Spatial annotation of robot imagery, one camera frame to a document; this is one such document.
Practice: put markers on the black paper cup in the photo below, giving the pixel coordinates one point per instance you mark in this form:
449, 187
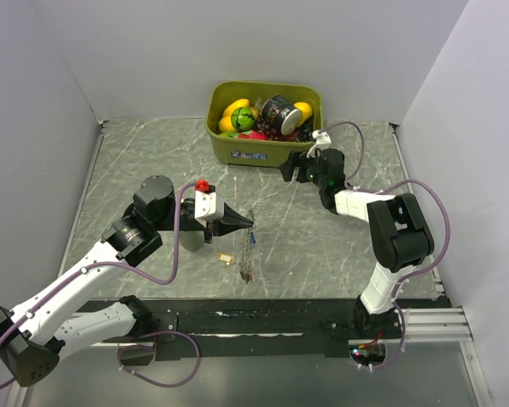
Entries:
279, 113

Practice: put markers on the red toy fruit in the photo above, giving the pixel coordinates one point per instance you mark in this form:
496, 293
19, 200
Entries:
253, 135

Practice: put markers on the yellow toy mango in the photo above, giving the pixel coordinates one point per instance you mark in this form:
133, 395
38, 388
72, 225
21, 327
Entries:
240, 103

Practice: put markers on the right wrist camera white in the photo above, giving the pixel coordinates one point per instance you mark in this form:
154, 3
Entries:
321, 140

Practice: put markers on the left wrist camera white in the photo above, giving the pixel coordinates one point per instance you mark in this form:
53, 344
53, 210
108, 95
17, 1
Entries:
207, 205

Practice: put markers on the green watermelon toy ball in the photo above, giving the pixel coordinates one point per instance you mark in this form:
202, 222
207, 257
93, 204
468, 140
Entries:
243, 119

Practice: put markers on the yellow toy lemon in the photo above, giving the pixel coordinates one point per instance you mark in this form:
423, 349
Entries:
305, 109

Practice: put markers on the large keyring with small rings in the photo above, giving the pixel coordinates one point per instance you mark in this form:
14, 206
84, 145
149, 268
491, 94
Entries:
246, 263

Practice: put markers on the yellow tag key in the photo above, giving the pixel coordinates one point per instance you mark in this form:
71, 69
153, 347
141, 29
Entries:
228, 259

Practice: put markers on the grey bottle with beige cap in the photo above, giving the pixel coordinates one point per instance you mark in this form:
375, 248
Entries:
191, 241

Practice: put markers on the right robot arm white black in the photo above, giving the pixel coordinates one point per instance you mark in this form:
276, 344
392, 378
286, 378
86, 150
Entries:
401, 239

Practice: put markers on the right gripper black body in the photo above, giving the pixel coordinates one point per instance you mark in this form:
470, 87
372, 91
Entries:
310, 170

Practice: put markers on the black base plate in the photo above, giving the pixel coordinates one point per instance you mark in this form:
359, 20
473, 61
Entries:
264, 327

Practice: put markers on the dark grapes bunch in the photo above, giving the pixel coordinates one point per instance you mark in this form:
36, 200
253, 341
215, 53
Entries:
303, 133

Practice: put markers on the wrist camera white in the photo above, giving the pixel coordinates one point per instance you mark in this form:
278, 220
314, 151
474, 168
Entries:
321, 140
207, 205

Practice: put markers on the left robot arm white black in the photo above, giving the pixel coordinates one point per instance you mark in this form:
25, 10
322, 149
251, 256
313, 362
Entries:
38, 333

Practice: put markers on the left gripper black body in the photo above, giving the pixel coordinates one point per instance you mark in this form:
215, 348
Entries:
208, 231

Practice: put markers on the olive green plastic bin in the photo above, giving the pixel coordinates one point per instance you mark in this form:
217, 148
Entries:
241, 151

